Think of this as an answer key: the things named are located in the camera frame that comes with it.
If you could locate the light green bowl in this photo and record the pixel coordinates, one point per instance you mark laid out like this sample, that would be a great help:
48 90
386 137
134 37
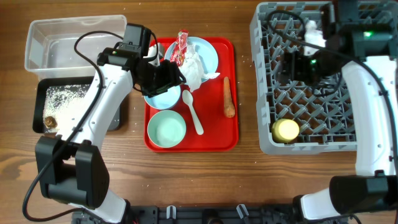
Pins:
166 129

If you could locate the yellow plastic cup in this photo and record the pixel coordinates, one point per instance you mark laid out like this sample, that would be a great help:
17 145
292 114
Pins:
285 130

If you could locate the orange carrot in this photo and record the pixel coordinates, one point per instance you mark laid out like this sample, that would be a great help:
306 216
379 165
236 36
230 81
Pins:
229 109

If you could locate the pile of white rice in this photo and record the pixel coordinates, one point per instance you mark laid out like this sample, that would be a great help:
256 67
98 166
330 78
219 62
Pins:
61 103

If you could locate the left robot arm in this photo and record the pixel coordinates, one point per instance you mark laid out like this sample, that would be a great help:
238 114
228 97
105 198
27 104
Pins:
71 169

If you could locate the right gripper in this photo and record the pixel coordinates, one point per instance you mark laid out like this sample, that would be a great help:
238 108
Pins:
292 66

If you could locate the red serving tray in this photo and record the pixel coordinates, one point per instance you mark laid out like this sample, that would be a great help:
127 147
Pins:
220 133

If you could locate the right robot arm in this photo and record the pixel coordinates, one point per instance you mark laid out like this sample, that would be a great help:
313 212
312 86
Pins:
365 55

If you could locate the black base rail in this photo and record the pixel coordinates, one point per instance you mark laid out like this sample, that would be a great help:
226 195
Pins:
241 214

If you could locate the white plastic spoon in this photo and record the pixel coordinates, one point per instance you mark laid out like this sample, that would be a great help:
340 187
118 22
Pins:
188 100

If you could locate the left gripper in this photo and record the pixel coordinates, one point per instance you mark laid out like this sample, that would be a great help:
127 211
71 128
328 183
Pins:
171 76

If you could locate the black plastic tray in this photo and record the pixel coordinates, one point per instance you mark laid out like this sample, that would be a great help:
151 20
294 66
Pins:
75 83

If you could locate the light blue plate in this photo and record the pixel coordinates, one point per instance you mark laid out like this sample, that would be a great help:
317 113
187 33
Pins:
206 51

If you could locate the brown chocolate pastry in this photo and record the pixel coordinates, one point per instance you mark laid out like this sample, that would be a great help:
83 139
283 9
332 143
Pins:
50 122

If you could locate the light blue bowl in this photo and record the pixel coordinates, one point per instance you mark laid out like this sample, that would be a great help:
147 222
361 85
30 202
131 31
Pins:
165 100

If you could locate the clear plastic bin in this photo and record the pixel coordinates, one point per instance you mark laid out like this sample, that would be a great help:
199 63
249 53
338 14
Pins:
49 49

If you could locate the grey dishwasher rack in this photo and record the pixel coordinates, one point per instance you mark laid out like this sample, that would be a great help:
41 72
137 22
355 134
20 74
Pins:
326 121

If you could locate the red snack wrapper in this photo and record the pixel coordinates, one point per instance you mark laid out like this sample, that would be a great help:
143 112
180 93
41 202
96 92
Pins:
178 54

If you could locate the white napkin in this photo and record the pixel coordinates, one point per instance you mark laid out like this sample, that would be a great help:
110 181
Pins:
192 69

